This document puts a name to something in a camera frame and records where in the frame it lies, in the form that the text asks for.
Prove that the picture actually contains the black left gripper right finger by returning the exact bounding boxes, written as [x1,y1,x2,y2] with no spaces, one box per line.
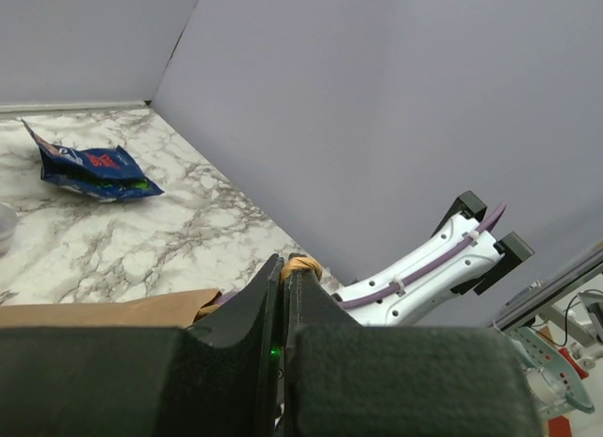
[281,255,542,436]

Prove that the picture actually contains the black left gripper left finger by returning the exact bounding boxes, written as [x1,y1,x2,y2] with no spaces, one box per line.
[1,255,284,436]

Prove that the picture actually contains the brown paper bag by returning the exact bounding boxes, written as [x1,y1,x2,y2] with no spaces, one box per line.
[0,253,326,329]

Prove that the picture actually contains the blue green chips bag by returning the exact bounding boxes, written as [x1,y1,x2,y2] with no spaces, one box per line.
[55,176,164,202]

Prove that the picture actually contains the blue red chips bag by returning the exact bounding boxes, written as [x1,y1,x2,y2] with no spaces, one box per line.
[21,120,145,182]

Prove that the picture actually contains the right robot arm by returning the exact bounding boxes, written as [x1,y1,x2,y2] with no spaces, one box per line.
[332,190,534,327]

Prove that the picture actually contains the small clear plastic jar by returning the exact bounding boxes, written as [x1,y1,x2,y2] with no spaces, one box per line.
[0,204,18,257]

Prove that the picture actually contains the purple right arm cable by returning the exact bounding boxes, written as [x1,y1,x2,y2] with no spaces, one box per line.
[338,201,509,310]

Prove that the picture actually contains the aluminium frame equipment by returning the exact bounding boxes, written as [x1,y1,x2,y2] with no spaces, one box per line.
[490,243,602,436]

